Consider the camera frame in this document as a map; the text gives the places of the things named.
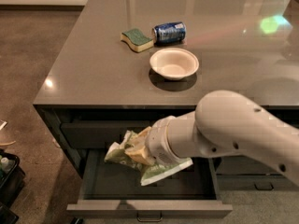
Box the green jalapeno chip bag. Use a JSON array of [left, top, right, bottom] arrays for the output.
[[104, 131, 193, 186]]

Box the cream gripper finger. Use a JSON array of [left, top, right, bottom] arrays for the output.
[[125, 145, 155, 166], [137, 126, 151, 138]]

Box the grey top drawer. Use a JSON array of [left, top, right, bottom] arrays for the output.
[[61, 120, 150, 149]]

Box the grey right middle drawer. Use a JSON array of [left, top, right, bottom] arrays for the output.
[[216, 156, 278, 175]]

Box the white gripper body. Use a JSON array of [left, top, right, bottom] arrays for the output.
[[145, 116, 182, 165]]

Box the black bin with bottles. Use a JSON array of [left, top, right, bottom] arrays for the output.
[[0, 151, 26, 224]]

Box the blue soda can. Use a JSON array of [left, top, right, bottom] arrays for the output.
[[152, 21, 186, 45]]

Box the grey counter cabinet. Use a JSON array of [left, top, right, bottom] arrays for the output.
[[32, 0, 299, 179]]

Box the grey right bottom drawer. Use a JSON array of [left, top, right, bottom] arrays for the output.
[[217, 175, 299, 191]]

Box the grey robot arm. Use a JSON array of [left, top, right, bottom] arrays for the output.
[[126, 91, 299, 185]]

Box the white paper bowl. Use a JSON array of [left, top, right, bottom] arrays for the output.
[[149, 48, 199, 80]]

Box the green and yellow sponge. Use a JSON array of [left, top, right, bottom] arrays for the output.
[[121, 28, 153, 53]]

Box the open grey middle drawer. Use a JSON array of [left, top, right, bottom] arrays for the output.
[[67, 150, 233, 222]]

